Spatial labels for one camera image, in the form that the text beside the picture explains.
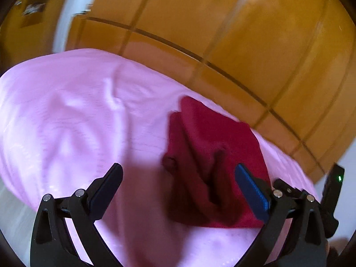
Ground wooden shelf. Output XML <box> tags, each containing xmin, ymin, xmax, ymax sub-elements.
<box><xmin>14</xmin><ymin>0</ymin><xmax>55</xmax><ymax>30</ymax></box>

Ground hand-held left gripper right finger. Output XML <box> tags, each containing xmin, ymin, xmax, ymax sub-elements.
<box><xmin>235</xmin><ymin>164</ymin><xmax>327</xmax><ymax>267</ymax></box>

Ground pink bed sheet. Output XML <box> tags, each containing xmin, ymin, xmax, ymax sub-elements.
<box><xmin>0</xmin><ymin>49</ymin><xmax>320</xmax><ymax>267</ymax></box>

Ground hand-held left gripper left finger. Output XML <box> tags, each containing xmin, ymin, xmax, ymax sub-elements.
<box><xmin>29</xmin><ymin>163</ymin><xmax>123</xmax><ymax>267</ymax></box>

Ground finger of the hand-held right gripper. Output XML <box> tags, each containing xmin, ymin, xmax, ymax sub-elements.
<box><xmin>274</xmin><ymin>178</ymin><xmax>306</xmax><ymax>199</ymax></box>

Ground dark red garment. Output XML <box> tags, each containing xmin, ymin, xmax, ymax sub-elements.
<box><xmin>161</xmin><ymin>96</ymin><xmax>271</xmax><ymax>229</ymax></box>

